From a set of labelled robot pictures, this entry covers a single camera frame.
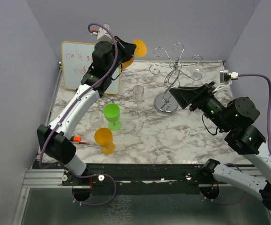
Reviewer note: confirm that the clear tall glass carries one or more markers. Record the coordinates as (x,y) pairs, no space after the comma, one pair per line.
(138,92)

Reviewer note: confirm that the green plastic wine glass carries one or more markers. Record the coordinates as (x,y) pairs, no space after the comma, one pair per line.
(112,114)

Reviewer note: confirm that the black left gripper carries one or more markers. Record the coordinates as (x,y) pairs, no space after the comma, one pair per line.
(128,48)

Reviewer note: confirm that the chrome wine glass rack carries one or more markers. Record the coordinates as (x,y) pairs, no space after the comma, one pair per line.
(164,102)

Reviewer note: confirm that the clear short glass left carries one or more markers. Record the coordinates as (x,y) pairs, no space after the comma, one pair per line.
(96,120)

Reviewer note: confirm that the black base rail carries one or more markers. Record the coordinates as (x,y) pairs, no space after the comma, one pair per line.
(140,179)

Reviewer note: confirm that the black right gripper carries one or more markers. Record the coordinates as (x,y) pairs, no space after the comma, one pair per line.
(186,95)

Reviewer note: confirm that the red marker pen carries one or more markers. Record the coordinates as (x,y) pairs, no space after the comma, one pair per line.
(77,140)

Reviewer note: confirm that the orange plastic glass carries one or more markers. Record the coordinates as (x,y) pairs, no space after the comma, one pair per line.
(140,51)
(104,138)

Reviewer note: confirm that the yellow framed whiteboard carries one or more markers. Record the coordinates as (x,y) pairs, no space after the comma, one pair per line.
(76,59)

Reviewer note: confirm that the clear wine glass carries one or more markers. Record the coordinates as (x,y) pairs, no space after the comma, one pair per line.
(195,78)

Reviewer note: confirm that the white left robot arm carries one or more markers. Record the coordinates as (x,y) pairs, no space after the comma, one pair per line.
(54,139)

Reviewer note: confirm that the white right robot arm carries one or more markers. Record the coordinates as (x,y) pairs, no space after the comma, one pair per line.
(236,120)

